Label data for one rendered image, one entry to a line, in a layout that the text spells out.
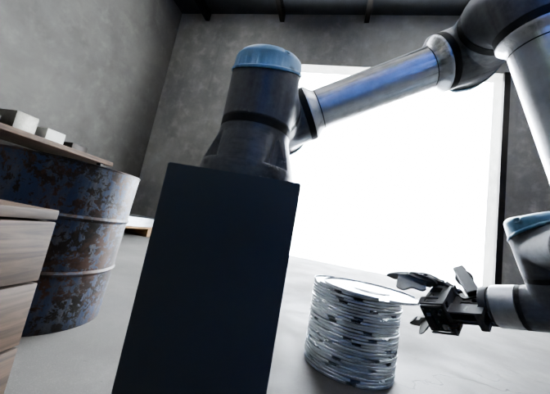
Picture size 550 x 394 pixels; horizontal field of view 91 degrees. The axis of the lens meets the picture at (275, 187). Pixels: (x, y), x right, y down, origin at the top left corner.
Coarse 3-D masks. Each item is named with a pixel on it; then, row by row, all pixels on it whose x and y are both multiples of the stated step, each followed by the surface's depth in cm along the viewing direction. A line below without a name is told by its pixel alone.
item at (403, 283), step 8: (392, 272) 67; (400, 272) 65; (408, 272) 64; (400, 280) 63; (408, 280) 63; (416, 280) 62; (400, 288) 61; (408, 288) 61; (416, 288) 60; (424, 288) 60
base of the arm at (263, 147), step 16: (240, 112) 40; (224, 128) 41; (240, 128) 39; (256, 128) 39; (272, 128) 40; (288, 128) 43; (224, 144) 39; (240, 144) 38; (256, 144) 38; (272, 144) 39; (208, 160) 39; (224, 160) 37; (240, 160) 37; (256, 160) 37; (272, 160) 40; (288, 160) 42; (272, 176) 38; (288, 176) 40
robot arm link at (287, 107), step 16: (256, 48) 42; (272, 48) 41; (240, 64) 42; (256, 64) 41; (272, 64) 41; (288, 64) 42; (240, 80) 41; (256, 80) 40; (272, 80) 41; (288, 80) 42; (240, 96) 41; (256, 96) 40; (272, 96) 40; (288, 96) 42; (224, 112) 43; (256, 112) 40; (272, 112) 40; (288, 112) 43
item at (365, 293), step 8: (328, 280) 90; (336, 280) 94; (344, 280) 97; (352, 280) 100; (336, 288) 79; (344, 288) 76; (352, 288) 82; (360, 288) 82; (368, 288) 84; (376, 288) 87; (384, 288) 95; (392, 288) 94; (360, 296) 73; (368, 296) 72; (376, 296) 77; (384, 296) 79; (392, 296) 82; (400, 296) 85; (408, 296) 88; (400, 304) 72; (408, 304) 72; (416, 304) 74
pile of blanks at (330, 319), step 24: (312, 312) 88; (336, 312) 80; (360, 312) 78; (384, 312) 81; (312, 336) 87; (336, 336) 78; (360, 336) 77; (384, 336) 78; (312, 360) 83; (336, 360) 77; (360, 360) 76; (384, 360) 78; (360, 384) 75; (384, 384) 76
